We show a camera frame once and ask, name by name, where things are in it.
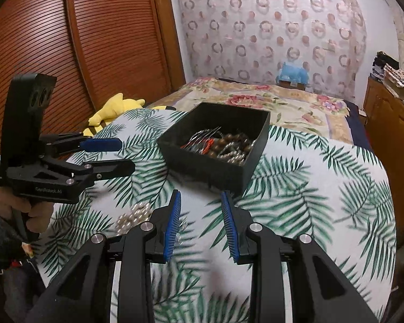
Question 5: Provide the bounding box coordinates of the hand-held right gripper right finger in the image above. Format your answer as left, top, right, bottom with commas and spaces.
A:
221, 191, 379, 323

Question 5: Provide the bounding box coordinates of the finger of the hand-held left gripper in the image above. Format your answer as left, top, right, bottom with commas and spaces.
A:
39, 132, 123, 157
46, 159, 136, 184

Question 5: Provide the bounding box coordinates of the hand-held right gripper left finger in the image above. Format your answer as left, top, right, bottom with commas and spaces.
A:
25, 190, 183, 323

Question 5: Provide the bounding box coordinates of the white pearl bracelet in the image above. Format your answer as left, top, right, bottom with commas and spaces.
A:
116, 201, 154, 235

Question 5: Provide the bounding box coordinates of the black square box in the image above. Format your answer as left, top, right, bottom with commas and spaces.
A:
158, 102, 271, 195

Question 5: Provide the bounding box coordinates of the silver bead bracelet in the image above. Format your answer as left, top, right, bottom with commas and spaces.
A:
217, 147, 250, 166

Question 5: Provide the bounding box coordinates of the brown wooden bead bracelet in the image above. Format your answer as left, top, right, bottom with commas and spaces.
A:
205, 133, 258, 158

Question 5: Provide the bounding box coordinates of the silver bangle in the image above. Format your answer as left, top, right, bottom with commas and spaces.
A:
181, 125, 223, 150

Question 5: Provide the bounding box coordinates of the person's left forearm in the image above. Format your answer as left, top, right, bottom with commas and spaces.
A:
0, 188, 32, 271

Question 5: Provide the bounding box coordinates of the person's left hand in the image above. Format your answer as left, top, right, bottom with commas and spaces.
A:
0, 188, 55, 240

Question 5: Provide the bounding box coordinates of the yellow plush toy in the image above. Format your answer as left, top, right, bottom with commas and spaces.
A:
82, 93, 176, 138

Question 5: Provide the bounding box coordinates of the green leaf print cloth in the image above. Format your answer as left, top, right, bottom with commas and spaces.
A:
37, 108, 398, 323

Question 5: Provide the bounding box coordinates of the wooden louvered wardrobe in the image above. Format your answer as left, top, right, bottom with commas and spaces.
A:
0, 0, 188, 164

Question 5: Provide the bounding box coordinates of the floral bedspread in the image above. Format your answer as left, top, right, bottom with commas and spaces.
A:
147, 76, 355, 146

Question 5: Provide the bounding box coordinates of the person's dark clothing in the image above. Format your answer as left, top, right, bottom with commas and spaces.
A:
0, 259, 49, 323

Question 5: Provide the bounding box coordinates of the dark blue bed sheet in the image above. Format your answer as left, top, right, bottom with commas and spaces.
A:
346, 99, 375, 153

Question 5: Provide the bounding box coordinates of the blue plush toy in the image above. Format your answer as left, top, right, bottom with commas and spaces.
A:
277, 61, 311, 87

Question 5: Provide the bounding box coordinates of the wooden cabinet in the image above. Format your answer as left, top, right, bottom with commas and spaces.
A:
361, 76, 404, 244

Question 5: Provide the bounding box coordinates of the pink circle pattern curtain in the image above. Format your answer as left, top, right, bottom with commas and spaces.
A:
176, 0, 368, 104

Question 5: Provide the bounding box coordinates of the stack of dark clothes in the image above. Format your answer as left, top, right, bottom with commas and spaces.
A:
370, 51, 400, 80

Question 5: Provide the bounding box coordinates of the stack of patterned cloths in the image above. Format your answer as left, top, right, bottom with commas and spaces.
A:
383, 61, 404, 102

